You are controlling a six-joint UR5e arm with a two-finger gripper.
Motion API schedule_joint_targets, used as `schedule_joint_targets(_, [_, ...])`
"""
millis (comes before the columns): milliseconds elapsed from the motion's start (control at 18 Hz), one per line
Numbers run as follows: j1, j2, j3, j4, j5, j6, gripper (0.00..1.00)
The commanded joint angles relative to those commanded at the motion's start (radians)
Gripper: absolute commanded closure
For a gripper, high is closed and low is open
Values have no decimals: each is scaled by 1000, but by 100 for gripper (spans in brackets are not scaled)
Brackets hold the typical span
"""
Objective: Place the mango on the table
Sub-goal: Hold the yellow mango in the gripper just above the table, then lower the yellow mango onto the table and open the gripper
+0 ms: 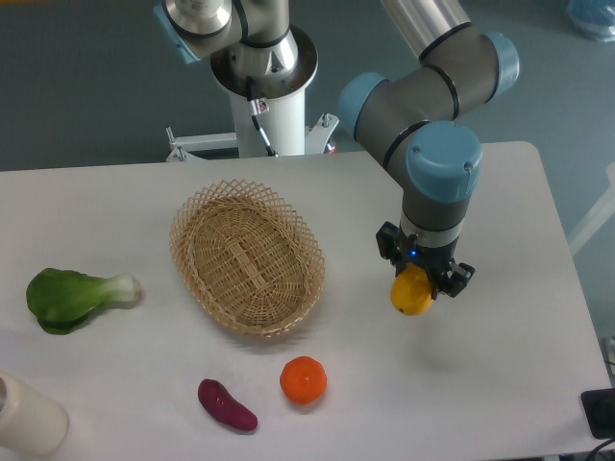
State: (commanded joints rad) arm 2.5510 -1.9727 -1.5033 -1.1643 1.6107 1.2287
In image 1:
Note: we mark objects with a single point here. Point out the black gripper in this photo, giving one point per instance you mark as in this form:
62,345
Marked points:
399,249

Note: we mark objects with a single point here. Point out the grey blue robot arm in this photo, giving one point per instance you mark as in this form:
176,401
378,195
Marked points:
409,126

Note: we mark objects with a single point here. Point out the orange tangerine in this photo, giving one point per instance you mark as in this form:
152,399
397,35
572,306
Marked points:
303,380

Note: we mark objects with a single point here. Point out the woven bamboo basket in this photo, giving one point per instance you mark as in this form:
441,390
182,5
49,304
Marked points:
247,257

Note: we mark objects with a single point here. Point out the black device at edge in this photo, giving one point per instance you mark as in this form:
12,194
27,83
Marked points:
598,406

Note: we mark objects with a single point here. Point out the purple sweet potato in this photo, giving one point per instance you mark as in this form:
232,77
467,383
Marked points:
224,408

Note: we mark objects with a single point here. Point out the green bok choy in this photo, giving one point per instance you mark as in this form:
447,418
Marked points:
62,300

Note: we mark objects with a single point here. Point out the white cylinder bottle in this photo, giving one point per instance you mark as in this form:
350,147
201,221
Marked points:
31,423

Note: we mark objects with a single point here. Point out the white frame leg right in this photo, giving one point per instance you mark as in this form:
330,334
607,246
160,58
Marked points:
597,215

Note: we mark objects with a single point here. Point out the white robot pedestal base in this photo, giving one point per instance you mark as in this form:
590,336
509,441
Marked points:
266,87

